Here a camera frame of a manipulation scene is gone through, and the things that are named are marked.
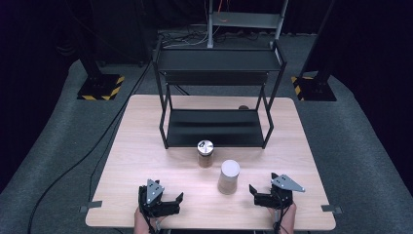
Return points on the person's right hand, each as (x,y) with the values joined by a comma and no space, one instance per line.
(290,219)

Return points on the black metal shelf rack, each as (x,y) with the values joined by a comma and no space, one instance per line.
(214,128)

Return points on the black stand with striped base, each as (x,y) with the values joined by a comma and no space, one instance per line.
(313,87)
(100,86)

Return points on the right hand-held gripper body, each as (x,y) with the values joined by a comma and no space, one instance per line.
(285,185)

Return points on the grey metal stand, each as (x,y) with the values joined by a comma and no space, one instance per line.
(245,20)

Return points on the small brown round object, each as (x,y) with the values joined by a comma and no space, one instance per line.
(244,107)

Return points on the grey table edge bracket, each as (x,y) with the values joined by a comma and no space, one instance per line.
(331,208)
(92,205)

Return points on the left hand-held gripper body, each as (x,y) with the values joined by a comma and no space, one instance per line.
(154,191)

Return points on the person's left hand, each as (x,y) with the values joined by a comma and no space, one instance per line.
(141,222)

